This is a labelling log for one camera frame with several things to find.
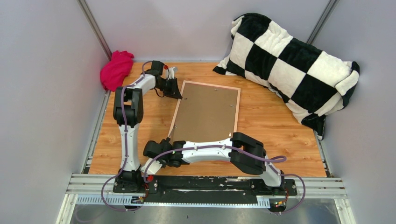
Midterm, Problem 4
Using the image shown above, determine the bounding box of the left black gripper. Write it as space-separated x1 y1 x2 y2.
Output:
156 77 182 100

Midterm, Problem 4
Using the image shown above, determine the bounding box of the pink picture frame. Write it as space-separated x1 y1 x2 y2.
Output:
169 81 241 143

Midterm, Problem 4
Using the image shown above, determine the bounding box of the yellow black screwdriver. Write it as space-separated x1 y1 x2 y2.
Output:
168 125 177 139

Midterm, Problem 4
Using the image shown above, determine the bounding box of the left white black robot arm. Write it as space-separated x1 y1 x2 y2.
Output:
113 61 182 193

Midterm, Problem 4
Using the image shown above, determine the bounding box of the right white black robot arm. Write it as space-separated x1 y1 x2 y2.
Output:
141 132 291 195

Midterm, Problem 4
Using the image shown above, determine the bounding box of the magenta cloth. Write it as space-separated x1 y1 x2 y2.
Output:
99 50 134 91

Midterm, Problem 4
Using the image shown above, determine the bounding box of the black white checkered pillow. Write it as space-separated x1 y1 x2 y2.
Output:
213 13 360 140

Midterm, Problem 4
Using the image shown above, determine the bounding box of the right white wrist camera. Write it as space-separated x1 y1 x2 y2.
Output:
141 158 163 183

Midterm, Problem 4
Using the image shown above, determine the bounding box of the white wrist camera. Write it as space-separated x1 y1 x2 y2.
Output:
141 158 163 183
166 67 178 80

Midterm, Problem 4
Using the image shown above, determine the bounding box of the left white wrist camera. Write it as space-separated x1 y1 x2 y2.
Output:
166 67 178 80

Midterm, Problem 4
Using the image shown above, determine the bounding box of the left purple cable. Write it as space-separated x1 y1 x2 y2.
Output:
100 60 169 212

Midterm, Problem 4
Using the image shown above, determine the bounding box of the purple cable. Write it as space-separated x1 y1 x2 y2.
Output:
100 60 169 212
142 144 306 216

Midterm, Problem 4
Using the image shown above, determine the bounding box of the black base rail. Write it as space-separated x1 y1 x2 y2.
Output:
113 175 297 205

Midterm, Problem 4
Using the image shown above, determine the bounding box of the left aluminium corner post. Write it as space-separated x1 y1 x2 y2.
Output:
77 0 112 61

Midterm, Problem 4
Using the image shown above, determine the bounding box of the aluminium corner post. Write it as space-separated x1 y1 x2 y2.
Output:
77 0 112 61
306 0 339 44

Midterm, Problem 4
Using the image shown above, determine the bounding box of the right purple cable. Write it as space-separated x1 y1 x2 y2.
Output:
142 144 306 216

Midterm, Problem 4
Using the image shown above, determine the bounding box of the right aluminium corner post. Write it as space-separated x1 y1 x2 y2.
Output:
306 0 339 44

